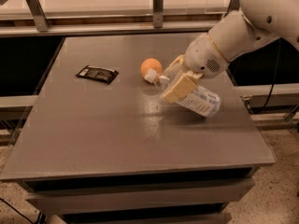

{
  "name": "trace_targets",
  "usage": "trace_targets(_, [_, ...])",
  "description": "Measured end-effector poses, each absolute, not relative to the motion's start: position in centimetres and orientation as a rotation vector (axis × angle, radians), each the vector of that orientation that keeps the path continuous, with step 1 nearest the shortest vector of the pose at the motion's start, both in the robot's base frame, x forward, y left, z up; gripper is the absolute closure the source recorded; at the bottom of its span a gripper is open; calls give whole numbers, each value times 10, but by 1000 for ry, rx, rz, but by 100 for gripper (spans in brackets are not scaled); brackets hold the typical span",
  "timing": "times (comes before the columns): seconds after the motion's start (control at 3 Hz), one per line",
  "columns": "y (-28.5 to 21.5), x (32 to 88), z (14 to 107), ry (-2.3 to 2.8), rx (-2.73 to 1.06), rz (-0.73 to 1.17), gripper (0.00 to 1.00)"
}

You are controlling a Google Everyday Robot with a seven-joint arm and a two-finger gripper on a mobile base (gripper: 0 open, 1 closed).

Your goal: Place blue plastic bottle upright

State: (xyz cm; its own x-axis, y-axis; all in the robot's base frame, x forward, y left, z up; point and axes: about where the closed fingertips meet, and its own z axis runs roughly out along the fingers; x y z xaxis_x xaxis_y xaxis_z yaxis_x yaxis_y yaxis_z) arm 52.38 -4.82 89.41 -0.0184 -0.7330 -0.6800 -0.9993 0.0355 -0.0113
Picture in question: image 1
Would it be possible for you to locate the black snack packet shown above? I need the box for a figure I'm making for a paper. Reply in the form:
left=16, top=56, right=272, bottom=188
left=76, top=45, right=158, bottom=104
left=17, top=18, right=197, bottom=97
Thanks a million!
left=76, top=65, right=119, bottom=84

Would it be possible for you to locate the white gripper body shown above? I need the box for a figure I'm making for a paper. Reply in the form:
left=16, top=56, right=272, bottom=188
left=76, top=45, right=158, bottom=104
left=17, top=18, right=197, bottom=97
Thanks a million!
left=184, top=34, right=228, bottom=78

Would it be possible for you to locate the black cable lower left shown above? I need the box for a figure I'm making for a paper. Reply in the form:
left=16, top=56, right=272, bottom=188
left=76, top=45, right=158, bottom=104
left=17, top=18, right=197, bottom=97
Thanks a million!
left=0, top=197, right=45, bottom=224

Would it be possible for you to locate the black cable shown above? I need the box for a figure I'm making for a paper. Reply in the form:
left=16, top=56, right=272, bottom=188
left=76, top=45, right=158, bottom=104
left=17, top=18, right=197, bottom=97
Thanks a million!
left=258, top=40, right=283, bottom=112
left=0, top=197, right=45, bottom=224

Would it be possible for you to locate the orange fruit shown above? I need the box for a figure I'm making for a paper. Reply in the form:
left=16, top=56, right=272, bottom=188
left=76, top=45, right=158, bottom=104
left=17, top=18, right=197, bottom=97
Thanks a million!
left=140, top=58, right=163, bottom=77

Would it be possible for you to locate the metal rail frame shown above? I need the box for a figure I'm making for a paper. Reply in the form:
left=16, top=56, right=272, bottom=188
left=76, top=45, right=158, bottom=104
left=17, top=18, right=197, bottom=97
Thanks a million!
left=0, top=0, right=239, bottom=37

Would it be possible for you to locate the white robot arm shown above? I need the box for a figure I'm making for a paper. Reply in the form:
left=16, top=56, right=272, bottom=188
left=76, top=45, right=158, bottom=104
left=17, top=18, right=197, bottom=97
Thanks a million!
left=162, top=0, right=299, bottom=103

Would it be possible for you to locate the clear plastic bottle blue label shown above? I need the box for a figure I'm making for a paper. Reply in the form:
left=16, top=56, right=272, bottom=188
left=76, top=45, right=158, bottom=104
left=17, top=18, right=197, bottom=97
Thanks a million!
left=143, top=69, right=221, bottom=117

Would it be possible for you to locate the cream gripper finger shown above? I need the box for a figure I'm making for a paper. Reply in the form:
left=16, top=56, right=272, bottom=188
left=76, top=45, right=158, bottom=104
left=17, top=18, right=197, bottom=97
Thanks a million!
left=161, top=72, right=203, bottom=103
left=163, top=55, right=189, bottom=77

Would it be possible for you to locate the black cable right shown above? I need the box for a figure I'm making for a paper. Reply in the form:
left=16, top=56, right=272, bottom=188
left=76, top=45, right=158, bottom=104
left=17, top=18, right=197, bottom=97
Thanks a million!
left=258, top=40, right=283, bottom=112

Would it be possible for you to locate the grey drawer cabinet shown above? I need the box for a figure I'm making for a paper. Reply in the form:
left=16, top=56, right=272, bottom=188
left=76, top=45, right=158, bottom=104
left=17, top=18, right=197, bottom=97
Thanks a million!
left=22, top=167, right=254, bottom=224

